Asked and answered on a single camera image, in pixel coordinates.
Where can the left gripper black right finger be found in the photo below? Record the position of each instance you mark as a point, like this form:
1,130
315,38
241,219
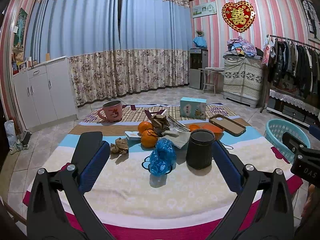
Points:
274,217

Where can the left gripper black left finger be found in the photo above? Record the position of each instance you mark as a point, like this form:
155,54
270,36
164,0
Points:
57,206

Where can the black cylindrical cup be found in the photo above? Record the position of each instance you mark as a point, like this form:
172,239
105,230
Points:
199,151

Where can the small brown wrapper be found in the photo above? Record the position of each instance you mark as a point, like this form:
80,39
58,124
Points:
120,147

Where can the orange plastic bag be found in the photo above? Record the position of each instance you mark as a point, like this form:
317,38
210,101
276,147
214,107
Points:
218,132

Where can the orange tangerine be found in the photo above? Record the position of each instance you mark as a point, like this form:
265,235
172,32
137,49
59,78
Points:
144,126
149,138

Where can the blue plastic bag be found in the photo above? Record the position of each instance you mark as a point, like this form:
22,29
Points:
163,158

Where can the printed snack wrapper bag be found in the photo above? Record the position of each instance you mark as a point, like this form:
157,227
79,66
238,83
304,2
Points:
177,133

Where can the brown paper ball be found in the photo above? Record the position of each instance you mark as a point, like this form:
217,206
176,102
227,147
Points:
160,124

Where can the person's right hand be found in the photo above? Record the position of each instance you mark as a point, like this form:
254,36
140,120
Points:
312,201

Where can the light blue plastic basket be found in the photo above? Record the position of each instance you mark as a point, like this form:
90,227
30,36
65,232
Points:
278,131

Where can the low tv stand lace cover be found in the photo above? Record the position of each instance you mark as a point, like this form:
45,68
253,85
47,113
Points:
290,107

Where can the brown phone case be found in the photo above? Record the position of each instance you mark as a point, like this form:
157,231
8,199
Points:
229,125

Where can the clothes rack with garments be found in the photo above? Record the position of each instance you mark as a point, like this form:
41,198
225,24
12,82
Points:
291,66

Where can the colourful cartoon table blanket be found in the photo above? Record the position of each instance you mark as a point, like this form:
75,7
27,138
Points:
185,204

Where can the cloth covered cabinet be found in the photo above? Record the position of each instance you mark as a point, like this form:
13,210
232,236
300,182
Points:
243,80

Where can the pink cartoon mug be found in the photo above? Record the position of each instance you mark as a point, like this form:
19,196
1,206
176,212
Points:
111,111

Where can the white storage cabinet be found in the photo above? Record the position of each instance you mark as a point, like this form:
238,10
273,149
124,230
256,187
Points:
45,94

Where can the light blue tissue box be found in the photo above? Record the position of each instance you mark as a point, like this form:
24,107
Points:
193,107

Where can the pile of folded clothes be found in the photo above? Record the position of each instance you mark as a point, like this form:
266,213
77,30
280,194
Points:
241,47

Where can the framed black white poster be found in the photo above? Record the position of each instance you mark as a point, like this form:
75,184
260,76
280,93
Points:
312,20

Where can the grey water dispenser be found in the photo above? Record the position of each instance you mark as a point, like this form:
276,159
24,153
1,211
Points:
198,61

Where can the blue floral curtain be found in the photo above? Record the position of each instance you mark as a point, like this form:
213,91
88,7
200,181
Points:
114,47

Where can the red heart wall decoration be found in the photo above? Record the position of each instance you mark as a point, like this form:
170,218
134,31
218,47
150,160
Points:
239,16

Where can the landscape wall picture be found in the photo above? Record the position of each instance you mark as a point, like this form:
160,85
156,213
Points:
204,9

